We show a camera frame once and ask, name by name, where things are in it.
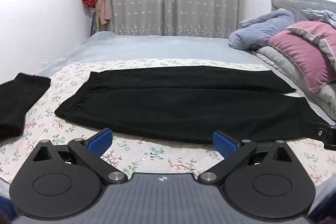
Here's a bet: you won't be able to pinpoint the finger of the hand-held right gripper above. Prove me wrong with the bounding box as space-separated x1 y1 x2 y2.
302 121 336 150

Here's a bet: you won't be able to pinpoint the folded black pants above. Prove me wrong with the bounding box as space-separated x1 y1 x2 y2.
0 72 51 140

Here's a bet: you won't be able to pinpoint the pink pillow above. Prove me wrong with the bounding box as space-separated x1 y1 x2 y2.
268 29 333 93
286 21 336 71

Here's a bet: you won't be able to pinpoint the floral bed sheet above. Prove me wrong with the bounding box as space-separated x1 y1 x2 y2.
0 59 336 185

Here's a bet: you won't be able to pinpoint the grey folded quilt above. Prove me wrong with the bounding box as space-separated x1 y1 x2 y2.
256 46 336 121

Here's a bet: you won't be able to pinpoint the light blue quilt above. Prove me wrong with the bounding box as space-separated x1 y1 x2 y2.
301 9 336 30

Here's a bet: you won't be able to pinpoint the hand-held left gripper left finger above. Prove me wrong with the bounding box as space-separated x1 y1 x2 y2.
31 128 129 186

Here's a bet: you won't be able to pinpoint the grey pillow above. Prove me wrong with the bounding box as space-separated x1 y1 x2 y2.
270 0 336 22

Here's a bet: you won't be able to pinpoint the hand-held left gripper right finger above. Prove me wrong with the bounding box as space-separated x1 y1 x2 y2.
197 130 297 185

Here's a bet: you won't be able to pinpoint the pink hanging garment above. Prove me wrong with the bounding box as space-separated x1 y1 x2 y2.
95 0 112 25

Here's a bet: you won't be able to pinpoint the black pants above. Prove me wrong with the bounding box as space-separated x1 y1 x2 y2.
54 66 330 145
0 72 51 140

